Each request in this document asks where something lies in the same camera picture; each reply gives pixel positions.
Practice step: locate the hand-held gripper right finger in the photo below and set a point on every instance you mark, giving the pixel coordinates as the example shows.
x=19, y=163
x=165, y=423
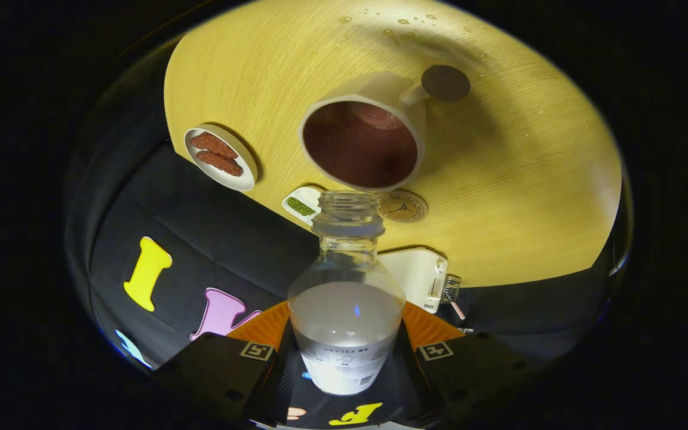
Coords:
x=475, y=373

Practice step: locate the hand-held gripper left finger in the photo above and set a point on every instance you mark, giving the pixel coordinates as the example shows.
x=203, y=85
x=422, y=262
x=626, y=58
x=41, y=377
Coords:
x=218, y=373

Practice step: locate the clear juice bottle white label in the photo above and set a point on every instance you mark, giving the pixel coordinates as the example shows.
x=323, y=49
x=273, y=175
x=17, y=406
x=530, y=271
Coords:
x=347, y=334

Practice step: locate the round cork coaster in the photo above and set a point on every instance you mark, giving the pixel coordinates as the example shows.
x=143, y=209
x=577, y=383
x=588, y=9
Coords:
x=404, y=207

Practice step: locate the pink pen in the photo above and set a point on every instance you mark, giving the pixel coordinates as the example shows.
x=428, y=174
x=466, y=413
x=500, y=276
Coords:
x=458, y=310

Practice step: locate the metal mesh holder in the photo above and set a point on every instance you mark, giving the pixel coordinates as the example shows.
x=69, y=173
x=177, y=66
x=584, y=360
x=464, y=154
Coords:
x=451, y=288

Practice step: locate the white toaster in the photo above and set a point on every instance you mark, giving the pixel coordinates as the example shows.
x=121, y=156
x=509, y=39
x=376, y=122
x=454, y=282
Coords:
x=409, y=272

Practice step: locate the black backdrop cloth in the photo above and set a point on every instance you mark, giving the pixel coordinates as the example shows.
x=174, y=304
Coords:
x=200, y=239

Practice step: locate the white divided bean dish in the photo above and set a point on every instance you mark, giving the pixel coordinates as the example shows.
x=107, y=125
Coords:
x=301, y=206

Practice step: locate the round white plate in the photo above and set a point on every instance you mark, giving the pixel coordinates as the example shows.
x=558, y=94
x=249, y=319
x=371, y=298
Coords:
x=242, y=179

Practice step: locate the wooden table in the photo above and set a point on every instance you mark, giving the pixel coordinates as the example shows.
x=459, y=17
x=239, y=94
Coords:
x=529, y=179

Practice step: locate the red dried meat slice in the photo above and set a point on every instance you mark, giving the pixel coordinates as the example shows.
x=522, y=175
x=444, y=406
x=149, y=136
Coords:
x=220, y=162
x=214, y=144

